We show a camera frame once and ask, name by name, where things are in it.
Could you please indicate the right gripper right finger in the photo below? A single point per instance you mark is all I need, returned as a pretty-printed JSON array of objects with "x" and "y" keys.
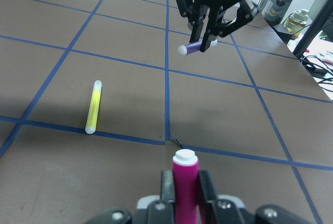
[{"x": 206, "y": 191}]

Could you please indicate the glass bottle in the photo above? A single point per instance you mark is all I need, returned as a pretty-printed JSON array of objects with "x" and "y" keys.
[{"x": 297, "y": 22}]

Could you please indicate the green tea canister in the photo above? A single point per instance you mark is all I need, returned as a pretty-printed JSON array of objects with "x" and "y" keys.
[{"x": 275, "y": 10}]

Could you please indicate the purple pen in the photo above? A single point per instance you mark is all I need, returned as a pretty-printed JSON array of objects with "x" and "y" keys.
[{"x": 189, "y": 48}]

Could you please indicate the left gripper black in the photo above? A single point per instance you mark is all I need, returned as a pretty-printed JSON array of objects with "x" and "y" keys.
[{"x": 215, "y": 18}]

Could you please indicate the yellow pen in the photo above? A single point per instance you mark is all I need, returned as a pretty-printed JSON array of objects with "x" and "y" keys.
[{"x": 92, "y": 116}]

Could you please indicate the pink pen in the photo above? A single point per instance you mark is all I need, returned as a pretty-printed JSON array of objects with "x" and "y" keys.
[{"x": 185, "y": 175}]

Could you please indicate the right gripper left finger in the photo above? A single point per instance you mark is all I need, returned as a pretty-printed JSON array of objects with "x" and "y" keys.
[{"x": 167, "y": 189}]

